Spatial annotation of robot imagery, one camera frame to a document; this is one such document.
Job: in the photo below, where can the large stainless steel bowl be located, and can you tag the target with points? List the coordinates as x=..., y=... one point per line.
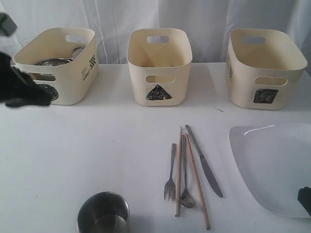
x=53, y=62

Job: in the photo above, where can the stainless steel table knife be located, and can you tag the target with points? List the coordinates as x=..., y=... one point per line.
x=205, y=166

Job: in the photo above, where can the stainless steel fork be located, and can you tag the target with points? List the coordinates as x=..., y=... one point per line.
x=169, y=188

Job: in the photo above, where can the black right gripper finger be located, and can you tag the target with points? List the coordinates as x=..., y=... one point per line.
x=304, y=198

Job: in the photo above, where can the white backdrop curtain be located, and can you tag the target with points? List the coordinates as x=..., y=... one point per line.
x=207, y=23

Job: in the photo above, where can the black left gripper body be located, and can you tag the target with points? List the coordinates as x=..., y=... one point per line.
x=17, y=88

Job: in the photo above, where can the cream bin with triangle mark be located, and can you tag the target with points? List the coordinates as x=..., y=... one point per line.
x=159, y=62

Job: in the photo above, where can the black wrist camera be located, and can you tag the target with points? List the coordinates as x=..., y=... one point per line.
x=7, y=25

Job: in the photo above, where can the small stainless steel cup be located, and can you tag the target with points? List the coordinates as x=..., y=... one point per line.
x=104, y=212

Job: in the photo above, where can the white square plate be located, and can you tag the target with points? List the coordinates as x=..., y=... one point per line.
x=274, y=162

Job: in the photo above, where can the stainless steel spoon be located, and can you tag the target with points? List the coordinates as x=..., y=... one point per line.
x=186, y=199

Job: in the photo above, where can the wooden chopstick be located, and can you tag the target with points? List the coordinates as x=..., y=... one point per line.
x=177, y=212
x=198, y=185

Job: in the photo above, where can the cream bin with square mark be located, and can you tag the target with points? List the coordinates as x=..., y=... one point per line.
x=263, y=68

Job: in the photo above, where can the steel mug with handle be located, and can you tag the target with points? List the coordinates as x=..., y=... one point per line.
x=76, y=52

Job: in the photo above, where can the cream bin with circle mark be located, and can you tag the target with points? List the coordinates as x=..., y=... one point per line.
x=68, y=83

